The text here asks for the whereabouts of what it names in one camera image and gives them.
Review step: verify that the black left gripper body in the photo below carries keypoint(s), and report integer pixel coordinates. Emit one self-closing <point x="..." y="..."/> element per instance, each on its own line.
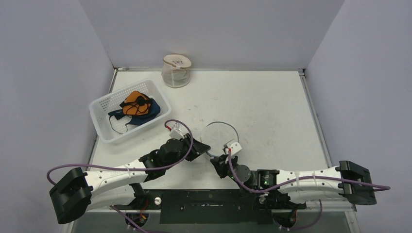
<point x="191" y="155"/>

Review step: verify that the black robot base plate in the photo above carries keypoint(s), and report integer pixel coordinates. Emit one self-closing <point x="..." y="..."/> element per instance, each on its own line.
<point x="227" y="206"/>

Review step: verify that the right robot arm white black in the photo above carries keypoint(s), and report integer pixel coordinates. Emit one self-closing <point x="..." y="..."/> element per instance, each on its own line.
<point x="348" y="181"/>

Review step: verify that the aluminium front frame rail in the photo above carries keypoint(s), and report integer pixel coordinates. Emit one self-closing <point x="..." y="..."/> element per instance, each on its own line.
<point x="126" y="199"/>

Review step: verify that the white perforated plastic basket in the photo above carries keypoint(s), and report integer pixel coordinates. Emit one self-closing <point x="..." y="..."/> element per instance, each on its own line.
<point x="114" y="131"/>

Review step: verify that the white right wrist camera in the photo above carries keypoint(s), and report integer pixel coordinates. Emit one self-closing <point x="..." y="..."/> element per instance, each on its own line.
<point x="233" y="147"/>

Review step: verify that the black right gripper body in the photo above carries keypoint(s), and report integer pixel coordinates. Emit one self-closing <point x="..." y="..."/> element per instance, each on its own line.
<point x="220" y="164"/>

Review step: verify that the navy blue bra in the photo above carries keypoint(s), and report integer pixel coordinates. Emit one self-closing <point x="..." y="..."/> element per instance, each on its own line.
<point x="153" y="111"/>

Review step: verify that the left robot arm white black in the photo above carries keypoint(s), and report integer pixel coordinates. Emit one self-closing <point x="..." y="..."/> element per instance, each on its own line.
<point x="79" y="191"/>

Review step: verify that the white mesh bag beige trim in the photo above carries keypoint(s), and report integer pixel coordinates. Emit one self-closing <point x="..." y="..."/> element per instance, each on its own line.
<point x="175" y="71"/>

